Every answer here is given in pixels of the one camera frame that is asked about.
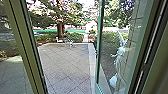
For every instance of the small rounded green bush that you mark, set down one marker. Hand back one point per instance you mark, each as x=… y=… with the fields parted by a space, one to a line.
x=75 y=36

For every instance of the green garden bush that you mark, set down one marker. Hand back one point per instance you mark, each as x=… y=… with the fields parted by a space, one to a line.
x=45 y=37
x=111 y=41

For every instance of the brown tree trunk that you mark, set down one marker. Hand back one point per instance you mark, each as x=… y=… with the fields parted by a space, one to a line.
x=60 y=29

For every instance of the white garden chair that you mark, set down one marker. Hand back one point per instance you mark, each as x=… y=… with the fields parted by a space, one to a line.
x=58 y=40
x=70 y=43

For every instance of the green framed glass door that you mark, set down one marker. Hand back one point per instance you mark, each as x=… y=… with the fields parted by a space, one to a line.
x=98 y=43

